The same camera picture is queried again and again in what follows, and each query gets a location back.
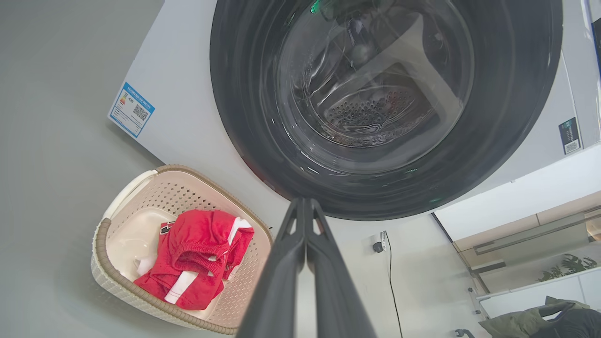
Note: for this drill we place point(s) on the red white-striped garment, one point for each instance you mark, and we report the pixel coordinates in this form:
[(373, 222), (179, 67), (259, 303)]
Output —
[(197, 244)]

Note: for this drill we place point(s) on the dark grey cushion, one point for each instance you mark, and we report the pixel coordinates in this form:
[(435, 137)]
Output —
[(573, 324)]

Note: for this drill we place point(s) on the black QR code sticker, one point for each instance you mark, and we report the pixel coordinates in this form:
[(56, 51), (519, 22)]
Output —
[(569, 136)]

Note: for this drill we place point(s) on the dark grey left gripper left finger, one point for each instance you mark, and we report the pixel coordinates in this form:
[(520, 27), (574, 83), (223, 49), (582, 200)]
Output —
[(274, 300)]

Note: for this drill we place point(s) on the white wall beam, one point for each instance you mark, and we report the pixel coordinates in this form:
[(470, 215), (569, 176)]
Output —
[(516, 197)]

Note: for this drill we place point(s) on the green potted plant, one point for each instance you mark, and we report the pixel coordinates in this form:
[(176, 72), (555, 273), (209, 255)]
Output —
[(568, 265)]

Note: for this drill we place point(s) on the blue energy label sticker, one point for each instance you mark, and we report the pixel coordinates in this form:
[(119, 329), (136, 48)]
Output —
[(131, 110)]

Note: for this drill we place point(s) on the white low cabinet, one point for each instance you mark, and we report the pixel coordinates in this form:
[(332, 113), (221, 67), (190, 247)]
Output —
[(540, 293)]

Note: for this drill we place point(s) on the olive green cushion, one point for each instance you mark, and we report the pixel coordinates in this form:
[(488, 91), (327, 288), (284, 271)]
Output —
[(512, 324)]

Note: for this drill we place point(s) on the black glass washing machine door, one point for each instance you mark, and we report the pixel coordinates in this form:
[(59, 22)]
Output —
[(244, 117)]

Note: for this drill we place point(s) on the cream perforated laundry basket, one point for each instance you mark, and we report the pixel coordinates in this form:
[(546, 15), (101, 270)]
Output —
[(136, 234)]

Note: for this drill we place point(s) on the white wall socket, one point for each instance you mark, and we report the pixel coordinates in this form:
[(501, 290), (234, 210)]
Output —
[(383, 240)]

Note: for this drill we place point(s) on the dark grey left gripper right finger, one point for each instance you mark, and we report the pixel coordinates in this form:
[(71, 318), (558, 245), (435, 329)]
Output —
[(338, 305)]

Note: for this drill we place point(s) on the white washing machine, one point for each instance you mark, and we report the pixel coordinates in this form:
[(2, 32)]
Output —
[(188, 70)]

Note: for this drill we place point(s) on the steel perforated washing drum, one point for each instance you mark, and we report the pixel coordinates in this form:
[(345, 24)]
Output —
[(375, 110)]

